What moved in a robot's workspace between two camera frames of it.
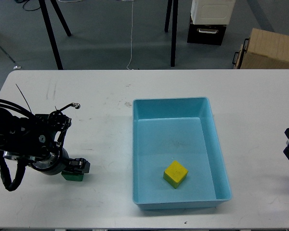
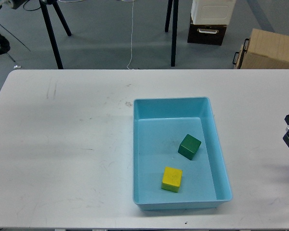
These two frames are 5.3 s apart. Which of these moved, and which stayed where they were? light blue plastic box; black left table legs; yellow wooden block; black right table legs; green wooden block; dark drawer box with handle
Moved: green wooden block; yellow wooden block
Stayed: dark drawer box with handle; light blue plastic box; black left table legs; black right table legs
